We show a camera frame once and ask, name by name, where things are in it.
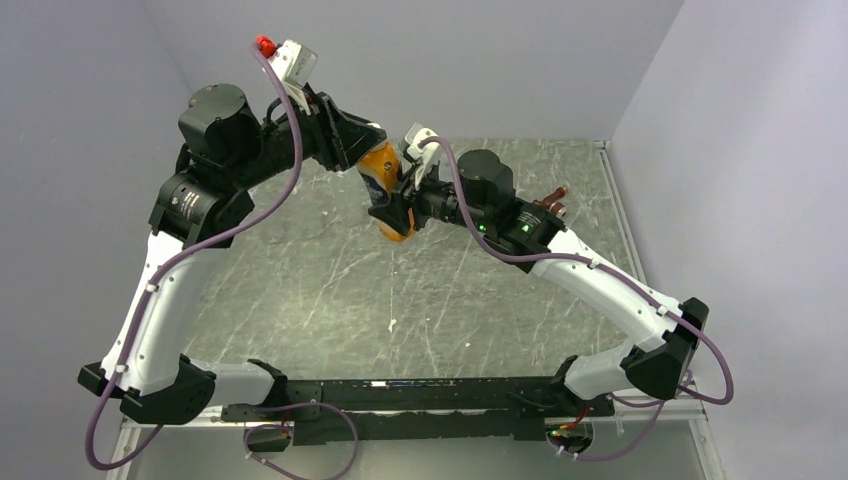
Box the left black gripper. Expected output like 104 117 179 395
228 81 387 190

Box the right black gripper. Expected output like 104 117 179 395
369 158 491 236

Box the orange juice bottle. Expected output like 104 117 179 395
357 142 409 243

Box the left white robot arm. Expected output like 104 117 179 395
78 84 387 425

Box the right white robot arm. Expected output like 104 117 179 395
356 144 709 415

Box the brown pipe fitting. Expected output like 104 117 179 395
533 186 567 219

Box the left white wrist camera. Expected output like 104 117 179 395
254 35 317 115

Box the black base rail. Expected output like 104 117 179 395
221 376 615 446

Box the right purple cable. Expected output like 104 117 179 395
415 135 735 407

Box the purple cable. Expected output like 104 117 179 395
84 42 306 472
415 135 735 407

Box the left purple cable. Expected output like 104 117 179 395
84 42 306 472

